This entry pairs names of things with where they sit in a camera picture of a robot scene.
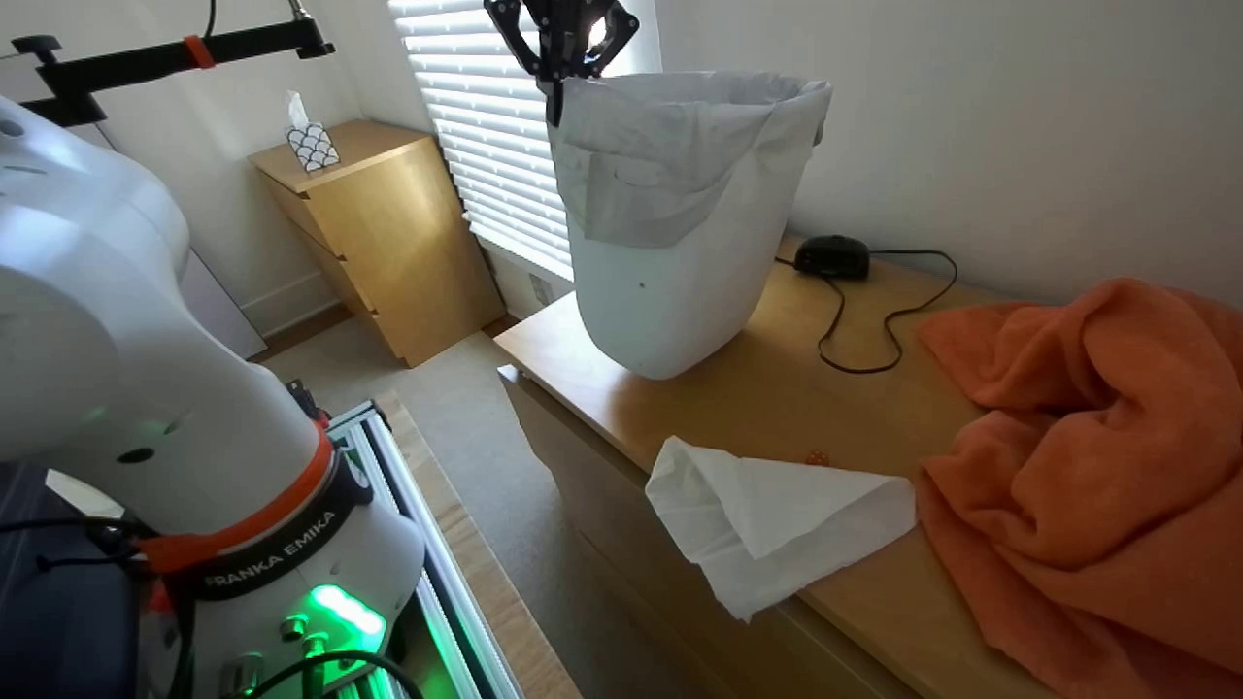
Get dark grey robot stand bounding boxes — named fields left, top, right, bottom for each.
left=0, top=461, right=147, bottom=699

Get thin black cable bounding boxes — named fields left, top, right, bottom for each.
left=772, top=246, right=962, bottom=380

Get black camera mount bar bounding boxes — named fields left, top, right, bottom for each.
left=6, top=10, right=339, bottom=129

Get small light wooden dresser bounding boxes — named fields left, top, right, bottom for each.
left=248, top=115, right=514, bottom=370

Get patterned tissue box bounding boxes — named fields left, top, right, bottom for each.
left=285, top=89, right=347, bottom=177

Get orange fleece blanket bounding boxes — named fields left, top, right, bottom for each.
left=914, top=276, right=1243, bottom=699

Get light wooden worktop dresser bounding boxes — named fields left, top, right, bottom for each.
left=493, top=228, right=1080, bottom=699

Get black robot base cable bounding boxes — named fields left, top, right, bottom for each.
left=242, top=644, right=426, bottom=699

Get white plastic waste bin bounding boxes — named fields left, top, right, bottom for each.
left=566, top=129, right=817, bottom=383

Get black power adapter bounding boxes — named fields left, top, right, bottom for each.
left=790, top=228, right=873, bottom=283

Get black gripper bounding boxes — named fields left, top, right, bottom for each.
left=482, top=0, right=645, bottom=133

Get white folded cloth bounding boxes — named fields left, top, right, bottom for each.
left=641, top=430, right=922, bottom=622

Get white slatted window blinds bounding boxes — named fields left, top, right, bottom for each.
left=384, top=0, right=665, bottom=286

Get aluminium frame rail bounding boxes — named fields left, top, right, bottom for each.
left=322, top=401, right=524, bottom=699

